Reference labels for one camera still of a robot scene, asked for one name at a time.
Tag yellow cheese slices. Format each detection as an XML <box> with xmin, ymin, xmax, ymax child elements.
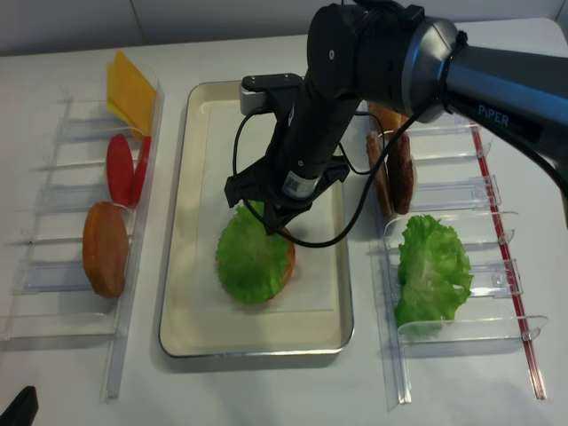
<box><xmin>106</xmin><ymin>50</ymin><xmax>156</xmax><ymax>141</ymax></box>

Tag cream metal tray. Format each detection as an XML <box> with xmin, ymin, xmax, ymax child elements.
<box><xmin>159</xmin><ymin>81</ymin><xmax>354</xmax><ymax>358</ymax></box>

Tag green lettuce leaf in rack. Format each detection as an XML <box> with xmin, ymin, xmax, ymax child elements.
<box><xmin>395</xmin><ymin>215</ymin><xmax>473</xmax><ymax>327</ymax></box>

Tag white paper liner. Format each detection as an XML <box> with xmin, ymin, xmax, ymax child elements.
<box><xmin>190</xmin><ymin>100</ymin><xmax>340</xmax><ymax>313</ymax></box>

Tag black camera cable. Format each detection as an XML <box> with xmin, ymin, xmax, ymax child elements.
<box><xmin>232</xmin><ymin>104</ymin><xmax>418</xmax><ymax>249</ymax></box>

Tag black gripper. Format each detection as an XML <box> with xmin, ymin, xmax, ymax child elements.
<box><xmin>225</xmin><ymin>78</ymin><xmax>359</xmax><ymax>235</ymax></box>

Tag brown bun in left rack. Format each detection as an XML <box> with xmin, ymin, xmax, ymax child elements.
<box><xmin>83</xmin><ymin>201</ymin><xmax>129</xmax><ymax>298</ymax></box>

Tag left red tomato slice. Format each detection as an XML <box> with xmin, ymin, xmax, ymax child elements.
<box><xmin>106</xmin><ymin>134</ymin><xmax>134</xmax><ymax>206</ymax></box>

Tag right red tomato slice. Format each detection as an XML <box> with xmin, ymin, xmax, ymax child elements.
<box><xmin>130</xmin><ymin>137</ymin><xmax>152</xmax><ymax>206</ymax></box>

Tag left bun half in rack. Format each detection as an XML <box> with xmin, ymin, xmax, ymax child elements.
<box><xmin>368</xmin><ymin>102</ymin><xmax>408</xmax><ymax>140</ymax></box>

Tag green lettuce leaf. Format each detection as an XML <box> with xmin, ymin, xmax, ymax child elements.
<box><xmin>216</xmin><ymin>201</ymin><xmax>268</xmax><ymax>305</ymax></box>
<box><xmin>395</xmin><ymin>215</ymin><xmax>473</xmax><ymax>327</ymax></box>

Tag clear acrylic rack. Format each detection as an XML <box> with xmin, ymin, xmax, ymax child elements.
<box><xmin>369</xmin><ymin>115</ymin><xmax>548</xmax><ymax>408</ymax></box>
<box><xmin>1</xmin><ymin>65</ymin><xmax>164</xmax><ymax>400</ymax></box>

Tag green lettuce leaf front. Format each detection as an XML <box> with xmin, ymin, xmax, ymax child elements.
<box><xmin>216</xmin><ymin>201</ymin><xmax>268</xmax><ymax>305</ymax></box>

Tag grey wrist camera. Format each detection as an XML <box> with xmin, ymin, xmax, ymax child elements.
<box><xmin>239</xmin><ymin>74</ymin><xmax>304</xmax><ymax>115</ymax></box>

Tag sliced bun bottom on tray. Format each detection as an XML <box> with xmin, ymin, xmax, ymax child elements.
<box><xmin>258</xmin><ymin>233</ymin><xmax>296</xmax><ymax>302</ymax></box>

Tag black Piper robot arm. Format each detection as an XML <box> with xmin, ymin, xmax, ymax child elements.
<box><xmin>225</xmin><ymin>1</ymin><xmax>567</xmax><ymax>233</ymax></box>

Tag left clear acrylic rack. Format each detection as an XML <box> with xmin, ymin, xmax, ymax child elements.
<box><xmin>1</xmin><ymin>65</ymin><xmax>164</xmax><ymax>400</ymax></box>

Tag red tomato slice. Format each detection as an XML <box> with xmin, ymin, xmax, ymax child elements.
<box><xmin>106</xmin><ymin>134</ymin><xmax>134</xmax><ymax>206</ymax></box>
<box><xmin>130</xmin><ymin>137</ymin><xmax>152</xmax><ymax>206</ymax></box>

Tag right clear acrylic rack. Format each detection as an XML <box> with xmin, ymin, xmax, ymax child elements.
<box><xmin>369</xmin><ymin>115</ymin><xmax>548</xmax><ymax>408</ymax></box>

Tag right dark meat patty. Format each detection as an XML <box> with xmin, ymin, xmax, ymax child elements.
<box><xmin>387</xmin><ymin>133</ymin><xmax>414</xmax><ymax>215</ymax></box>

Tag black object at corner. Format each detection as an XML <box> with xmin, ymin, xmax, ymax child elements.
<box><xmin>0</xmin><ymin>386</ymin><xmax>39</xmax><ymax>426</ymax></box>

